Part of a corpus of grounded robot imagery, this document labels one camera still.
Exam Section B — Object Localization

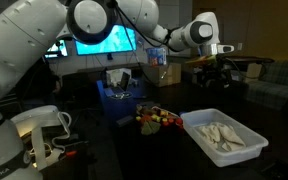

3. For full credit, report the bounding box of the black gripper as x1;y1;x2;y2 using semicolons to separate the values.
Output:
201;63;232;89

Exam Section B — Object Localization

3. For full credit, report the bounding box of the white terry towel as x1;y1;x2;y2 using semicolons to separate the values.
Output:
197;122;247;153

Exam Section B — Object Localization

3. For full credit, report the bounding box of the red fuzzy ball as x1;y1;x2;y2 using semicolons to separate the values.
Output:
174;117;184;129

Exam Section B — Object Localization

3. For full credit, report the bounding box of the white bowl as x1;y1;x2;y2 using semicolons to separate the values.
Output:
150;105;185;133

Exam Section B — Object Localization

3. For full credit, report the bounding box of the red toy fruit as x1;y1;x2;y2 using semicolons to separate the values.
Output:
140;114;153;124

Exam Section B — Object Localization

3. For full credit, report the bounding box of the gray foam block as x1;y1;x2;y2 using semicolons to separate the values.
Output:
116;115;135;127

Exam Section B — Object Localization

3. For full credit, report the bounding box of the white plastic bin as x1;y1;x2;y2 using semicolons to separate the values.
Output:
179;107;270;168

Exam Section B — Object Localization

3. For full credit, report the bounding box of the brown cardboard box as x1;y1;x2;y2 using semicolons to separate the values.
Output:
143;63;182;88

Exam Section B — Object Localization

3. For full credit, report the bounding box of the green plaid sofa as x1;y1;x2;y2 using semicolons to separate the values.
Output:
245;59;288;111

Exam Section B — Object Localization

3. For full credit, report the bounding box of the blue printed box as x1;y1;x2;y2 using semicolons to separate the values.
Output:
146;47;168;67

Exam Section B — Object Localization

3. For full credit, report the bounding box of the blue table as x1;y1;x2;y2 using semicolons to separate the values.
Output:
96;79;148;118

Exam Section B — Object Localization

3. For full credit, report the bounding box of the white box on blue table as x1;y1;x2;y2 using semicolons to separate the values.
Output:
105;68;132;88

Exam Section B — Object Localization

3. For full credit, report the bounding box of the large lit monitor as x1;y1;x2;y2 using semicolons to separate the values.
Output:
74;24;137;56

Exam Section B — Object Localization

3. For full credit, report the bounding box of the black desk chair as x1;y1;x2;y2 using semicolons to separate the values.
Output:
62;72;98;118

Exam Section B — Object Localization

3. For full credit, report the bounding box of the medium lit monitor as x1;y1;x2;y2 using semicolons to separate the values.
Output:
43;39;69;59

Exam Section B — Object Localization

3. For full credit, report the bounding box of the person in dark shirt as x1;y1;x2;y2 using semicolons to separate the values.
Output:
47;74;62;96

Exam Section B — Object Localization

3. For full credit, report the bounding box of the orange black clamp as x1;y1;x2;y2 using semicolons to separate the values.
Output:
55;139;85;158

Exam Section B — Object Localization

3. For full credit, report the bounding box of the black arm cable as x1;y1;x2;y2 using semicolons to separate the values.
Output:
112;0;185;53

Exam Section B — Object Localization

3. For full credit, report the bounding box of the coiled white cable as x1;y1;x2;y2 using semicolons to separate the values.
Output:
112;92;133;100

